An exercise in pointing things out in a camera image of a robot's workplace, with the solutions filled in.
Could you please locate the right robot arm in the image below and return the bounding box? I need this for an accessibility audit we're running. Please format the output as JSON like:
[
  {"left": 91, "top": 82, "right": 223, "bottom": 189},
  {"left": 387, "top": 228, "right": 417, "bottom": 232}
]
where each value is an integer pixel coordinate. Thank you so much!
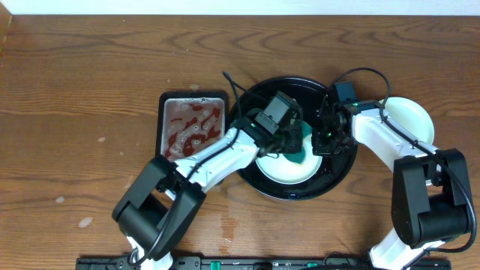
[{"left": 312, "top": 100, "right": 478, "bottom": 269}]

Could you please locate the light blue plate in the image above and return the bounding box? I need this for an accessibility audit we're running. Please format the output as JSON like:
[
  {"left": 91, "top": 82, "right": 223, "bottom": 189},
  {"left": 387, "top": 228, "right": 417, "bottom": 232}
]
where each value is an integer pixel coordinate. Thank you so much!
[
  {"left": 384, "top": 97, "right": 435, "bottom": 145},
  {"left": 256, "top": 154, "right": 323, "bottom": 185}
]

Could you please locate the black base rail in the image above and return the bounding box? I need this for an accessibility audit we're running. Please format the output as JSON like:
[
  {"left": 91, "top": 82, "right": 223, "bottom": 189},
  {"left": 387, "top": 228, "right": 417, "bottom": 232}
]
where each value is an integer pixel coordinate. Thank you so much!
[{"left": 74, "top": 255, "right": 451, "bottom": 270}]

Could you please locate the green yellow sponge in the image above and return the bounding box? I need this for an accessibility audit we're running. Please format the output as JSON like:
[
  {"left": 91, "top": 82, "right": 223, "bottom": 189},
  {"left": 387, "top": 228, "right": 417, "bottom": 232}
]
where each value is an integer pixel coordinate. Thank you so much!
[{"left": 283, "top": 121, "right": 313, "bottom": 164}]

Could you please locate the black round tray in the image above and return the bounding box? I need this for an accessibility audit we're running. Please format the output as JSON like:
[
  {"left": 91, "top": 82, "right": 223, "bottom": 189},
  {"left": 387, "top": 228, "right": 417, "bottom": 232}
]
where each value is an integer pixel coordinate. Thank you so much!
[{"left": 238, "top": 76, "right": 357, "bottom": 200}]

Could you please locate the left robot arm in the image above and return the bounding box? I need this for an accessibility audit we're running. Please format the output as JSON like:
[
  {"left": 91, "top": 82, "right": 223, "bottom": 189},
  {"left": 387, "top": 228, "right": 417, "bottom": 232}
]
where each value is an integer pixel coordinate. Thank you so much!
[{"left": 112, "top": 113, "right": 303, "bottom": 269}]

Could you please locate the black rectangular soapy tray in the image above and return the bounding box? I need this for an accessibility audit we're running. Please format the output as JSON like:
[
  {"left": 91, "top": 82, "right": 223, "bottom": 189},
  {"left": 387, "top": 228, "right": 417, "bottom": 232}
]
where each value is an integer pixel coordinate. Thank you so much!
[{"left": 155, "top": 91, "right": 228, "bottom": 161}]

